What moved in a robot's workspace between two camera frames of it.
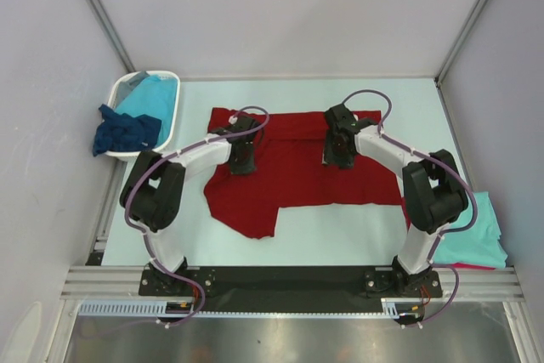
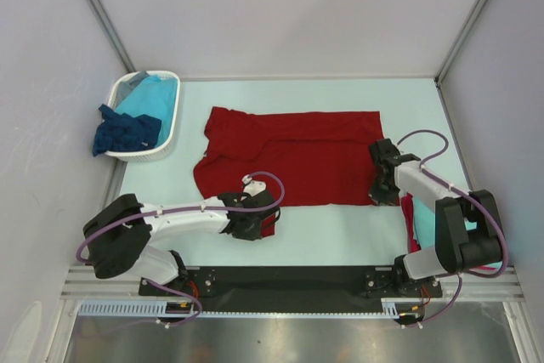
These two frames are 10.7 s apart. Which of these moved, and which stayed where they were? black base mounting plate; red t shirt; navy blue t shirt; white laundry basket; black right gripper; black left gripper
Moved: black left gripper; black right gripper
Stayed: red t shirt; white laundry basket; navy blue t shirt; black base mounting plate
